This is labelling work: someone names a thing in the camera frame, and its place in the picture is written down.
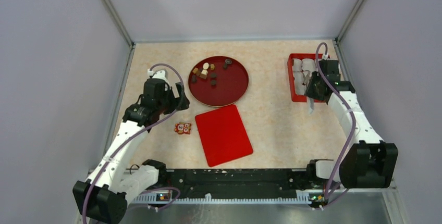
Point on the metal tongs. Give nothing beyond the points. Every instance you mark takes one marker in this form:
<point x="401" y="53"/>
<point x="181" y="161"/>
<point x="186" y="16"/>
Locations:
<point x="310" y="104"/>

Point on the red chocolate box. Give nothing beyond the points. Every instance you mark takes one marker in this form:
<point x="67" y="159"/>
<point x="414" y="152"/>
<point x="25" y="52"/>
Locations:
<point x="306" y="83"/>

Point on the red owl number block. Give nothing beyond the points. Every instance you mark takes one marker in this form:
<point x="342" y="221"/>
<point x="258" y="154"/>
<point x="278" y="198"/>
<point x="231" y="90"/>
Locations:
<point x="183" y="128"/>

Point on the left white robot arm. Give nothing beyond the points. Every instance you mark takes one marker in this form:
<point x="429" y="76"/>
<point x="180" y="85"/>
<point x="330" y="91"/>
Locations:
<point x="105" y="195"/>

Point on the red rectangular lid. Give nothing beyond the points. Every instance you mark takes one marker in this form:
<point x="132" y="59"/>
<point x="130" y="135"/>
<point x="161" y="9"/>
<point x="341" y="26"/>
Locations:
<point x="223" y="135"/>

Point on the round dark red tray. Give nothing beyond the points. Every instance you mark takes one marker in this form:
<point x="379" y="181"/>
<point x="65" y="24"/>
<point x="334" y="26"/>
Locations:
<point x="217" y="87"/>

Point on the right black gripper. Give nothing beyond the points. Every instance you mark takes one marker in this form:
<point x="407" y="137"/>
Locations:
<point x="309" y="92"/>

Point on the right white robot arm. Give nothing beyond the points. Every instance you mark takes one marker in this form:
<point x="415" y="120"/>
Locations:
<point x="366" y="161"/>

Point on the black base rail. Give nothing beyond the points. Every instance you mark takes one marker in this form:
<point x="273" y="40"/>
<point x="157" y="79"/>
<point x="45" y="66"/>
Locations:
<point x="240" y="184"/>

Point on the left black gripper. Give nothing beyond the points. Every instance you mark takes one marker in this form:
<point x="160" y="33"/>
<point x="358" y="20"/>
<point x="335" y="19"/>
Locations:
<point x="175" y="101"/>

